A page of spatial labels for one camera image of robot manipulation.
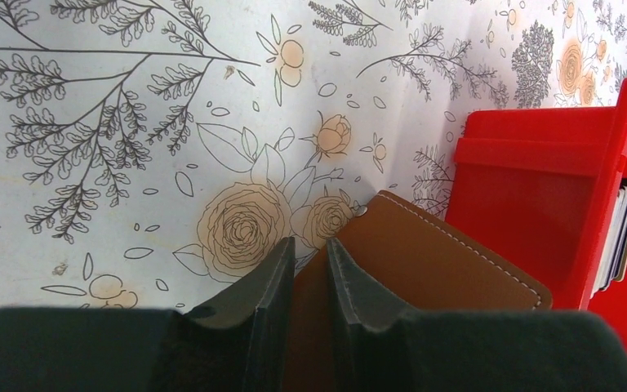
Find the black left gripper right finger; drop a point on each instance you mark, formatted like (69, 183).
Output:
(373, 329)

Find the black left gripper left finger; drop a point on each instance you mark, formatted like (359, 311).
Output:
(236, 340)

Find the brown leather card holder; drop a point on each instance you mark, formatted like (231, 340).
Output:
(422, 259)

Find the stack of credit cards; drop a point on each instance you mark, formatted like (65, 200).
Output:
(613, 262)

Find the red plastic bin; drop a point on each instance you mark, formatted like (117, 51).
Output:
(537, 186)

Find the floral table mat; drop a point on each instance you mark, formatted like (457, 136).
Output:
(150, 151)

